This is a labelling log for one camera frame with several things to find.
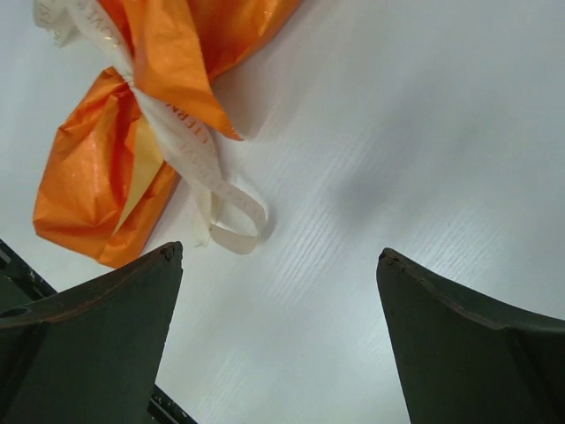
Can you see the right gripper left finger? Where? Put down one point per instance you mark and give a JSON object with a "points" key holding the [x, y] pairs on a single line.
{"points": [[88, 344]]}

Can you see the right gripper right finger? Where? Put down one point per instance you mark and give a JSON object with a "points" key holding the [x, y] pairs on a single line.
{"points": [[464, 357]]}

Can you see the orange wrapping paper sheet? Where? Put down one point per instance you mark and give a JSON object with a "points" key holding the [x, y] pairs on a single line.
{"points": [[178, 48]]}

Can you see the cream ribbon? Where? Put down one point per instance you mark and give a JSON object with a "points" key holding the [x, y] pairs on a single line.
{"points": [[163, 137]]}

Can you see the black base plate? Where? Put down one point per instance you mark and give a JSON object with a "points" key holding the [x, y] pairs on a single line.
{"points": [[26, 282]]}

